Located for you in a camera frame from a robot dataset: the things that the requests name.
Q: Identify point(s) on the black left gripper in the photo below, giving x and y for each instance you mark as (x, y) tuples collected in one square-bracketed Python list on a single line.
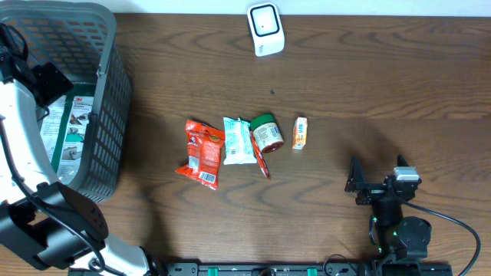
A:
[(51, 82)]

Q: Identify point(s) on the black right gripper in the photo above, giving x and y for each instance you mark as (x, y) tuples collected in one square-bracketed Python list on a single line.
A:
[(357, 182)]

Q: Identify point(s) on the green snack packet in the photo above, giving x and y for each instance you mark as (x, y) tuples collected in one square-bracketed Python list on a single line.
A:
[(63, 130)]

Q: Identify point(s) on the small orange carton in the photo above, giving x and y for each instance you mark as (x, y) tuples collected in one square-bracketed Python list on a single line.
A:
[(300, 133)]

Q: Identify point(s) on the red Nescafe stick sachet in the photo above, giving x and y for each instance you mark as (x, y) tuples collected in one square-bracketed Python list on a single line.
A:
[(260, 158)]

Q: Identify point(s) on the green lid jar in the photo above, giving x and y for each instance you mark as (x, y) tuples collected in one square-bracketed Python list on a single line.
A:
[(266, 133)]

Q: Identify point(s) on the pale green wipes packet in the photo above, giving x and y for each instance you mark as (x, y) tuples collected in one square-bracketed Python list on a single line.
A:
[(239, 148)]

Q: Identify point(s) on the red snack packet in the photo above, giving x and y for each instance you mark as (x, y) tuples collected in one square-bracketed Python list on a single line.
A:
[(204, 146)]

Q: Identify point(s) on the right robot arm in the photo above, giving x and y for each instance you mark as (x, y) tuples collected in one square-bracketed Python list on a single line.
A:
[(402, 241)]

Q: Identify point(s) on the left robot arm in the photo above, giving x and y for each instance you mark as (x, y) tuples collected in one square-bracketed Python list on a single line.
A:
[(43, 221)]

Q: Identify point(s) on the white barcode scanner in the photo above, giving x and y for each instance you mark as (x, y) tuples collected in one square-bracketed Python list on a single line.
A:
[(266, 29)]

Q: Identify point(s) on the grey plastic shopping basket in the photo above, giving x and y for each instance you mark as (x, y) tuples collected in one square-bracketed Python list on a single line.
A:
[(79, 40)]

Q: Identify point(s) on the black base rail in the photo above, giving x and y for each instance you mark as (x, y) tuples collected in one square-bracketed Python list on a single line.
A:
[(332, 268)]

